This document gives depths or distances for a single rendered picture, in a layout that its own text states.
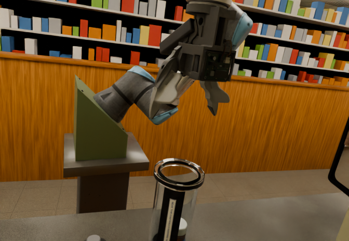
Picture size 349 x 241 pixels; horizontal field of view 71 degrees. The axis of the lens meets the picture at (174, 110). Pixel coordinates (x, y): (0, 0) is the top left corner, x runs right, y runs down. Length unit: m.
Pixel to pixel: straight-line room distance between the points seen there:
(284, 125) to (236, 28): 2.47
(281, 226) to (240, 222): 0.13
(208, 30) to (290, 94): 2.76
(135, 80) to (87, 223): 0.54
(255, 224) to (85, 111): 0.67
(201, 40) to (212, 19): 0.04
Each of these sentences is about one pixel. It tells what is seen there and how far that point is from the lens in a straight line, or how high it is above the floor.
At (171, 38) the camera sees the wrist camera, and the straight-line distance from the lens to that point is 0.48.
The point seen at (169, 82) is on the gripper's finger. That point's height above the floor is 1.36.
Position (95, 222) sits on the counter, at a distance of 0.75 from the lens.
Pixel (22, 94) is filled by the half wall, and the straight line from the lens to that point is 2.40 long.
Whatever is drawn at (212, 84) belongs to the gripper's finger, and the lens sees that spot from 0.48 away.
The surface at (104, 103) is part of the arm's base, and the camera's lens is 1.00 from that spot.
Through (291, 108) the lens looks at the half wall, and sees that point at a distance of 3.21.
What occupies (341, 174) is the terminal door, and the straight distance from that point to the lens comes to 1.10.
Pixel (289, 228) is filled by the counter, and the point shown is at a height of 0.94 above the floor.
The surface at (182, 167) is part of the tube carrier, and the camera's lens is 0.58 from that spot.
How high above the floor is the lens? 1.43
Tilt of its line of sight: 16 degrees down
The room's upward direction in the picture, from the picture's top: 8 degrees clockwise
